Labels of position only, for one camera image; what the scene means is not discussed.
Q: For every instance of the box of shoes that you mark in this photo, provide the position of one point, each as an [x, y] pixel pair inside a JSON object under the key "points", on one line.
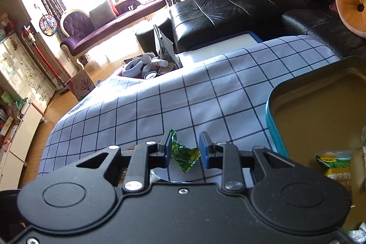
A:
{"points": [[134, 66]]}

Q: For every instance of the light grey cushion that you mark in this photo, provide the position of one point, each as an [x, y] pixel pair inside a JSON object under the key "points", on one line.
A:
{"points": [[101, 15]]}

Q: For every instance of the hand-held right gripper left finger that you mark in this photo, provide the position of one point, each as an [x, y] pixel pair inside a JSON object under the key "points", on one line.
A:
{"points": [[168, 151]]}

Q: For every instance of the blue checked tablecloth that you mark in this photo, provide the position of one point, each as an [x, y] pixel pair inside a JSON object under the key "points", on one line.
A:
{"points": [[214, 95]]}

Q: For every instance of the purple chaise longue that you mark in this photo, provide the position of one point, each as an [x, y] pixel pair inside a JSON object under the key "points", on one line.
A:
{"points": [[94, 35]]}

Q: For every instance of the cabinet top ornaments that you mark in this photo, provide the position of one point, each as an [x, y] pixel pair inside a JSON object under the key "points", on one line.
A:
{"points": [[4, 26]]}

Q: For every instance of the green foil candy packet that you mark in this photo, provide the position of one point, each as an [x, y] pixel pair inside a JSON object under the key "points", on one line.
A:
{"points": [[183, 156]]}

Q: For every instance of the low white cabinet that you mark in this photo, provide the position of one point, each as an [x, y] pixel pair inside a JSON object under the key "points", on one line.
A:
{"points": [[23, 132]]}

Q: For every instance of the round orange plush cushion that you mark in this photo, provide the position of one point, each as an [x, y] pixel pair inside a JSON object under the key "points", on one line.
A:
{"points": [[351, 6]]}

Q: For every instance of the black framed panel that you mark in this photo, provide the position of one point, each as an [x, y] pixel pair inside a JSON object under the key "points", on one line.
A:
{"points": [[164, 46]]}

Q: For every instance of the red stick vacuum cleaner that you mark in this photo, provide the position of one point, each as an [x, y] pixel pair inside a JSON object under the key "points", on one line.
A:
{"points": [[37, 52]]}

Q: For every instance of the green yellow snack packet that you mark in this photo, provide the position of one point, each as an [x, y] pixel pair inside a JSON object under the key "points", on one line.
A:
{"points": [[334, 172]]}

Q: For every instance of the tree print paper bag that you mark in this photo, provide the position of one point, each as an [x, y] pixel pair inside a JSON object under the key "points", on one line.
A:
{"points": [[81, 85]]}

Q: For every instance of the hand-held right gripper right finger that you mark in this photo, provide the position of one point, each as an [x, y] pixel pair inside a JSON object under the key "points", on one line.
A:
{"points": [[203, 152]]}

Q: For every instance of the white board blue edge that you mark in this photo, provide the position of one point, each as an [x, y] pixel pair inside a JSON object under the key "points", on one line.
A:
{"points": [[217, 46]]}

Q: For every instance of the teal tin box gold inside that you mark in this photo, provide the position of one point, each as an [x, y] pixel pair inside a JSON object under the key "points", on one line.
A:
{"points": [[308, 106]]}

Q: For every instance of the round colourful wall board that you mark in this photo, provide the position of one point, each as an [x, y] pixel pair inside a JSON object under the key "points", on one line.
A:
{"points": [[48, 24]]}

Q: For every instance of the white cabinet rabbit print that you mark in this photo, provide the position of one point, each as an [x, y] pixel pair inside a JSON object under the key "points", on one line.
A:
{"points": [[20, 69]]}

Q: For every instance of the black ottoman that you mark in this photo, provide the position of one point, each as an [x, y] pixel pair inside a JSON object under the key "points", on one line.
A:
{"points": [[145, 35]]}

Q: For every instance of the colourful clutter pile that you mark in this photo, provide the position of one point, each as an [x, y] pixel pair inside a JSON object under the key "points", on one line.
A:
{"points": [[8, 118]]}

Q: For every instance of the red cushion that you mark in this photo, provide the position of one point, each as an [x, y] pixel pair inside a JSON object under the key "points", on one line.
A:
{"points": [[115, 9]]}

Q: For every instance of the black leather sofa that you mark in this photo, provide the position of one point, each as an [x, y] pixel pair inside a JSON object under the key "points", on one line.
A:
{"points": [[228, 9]]}

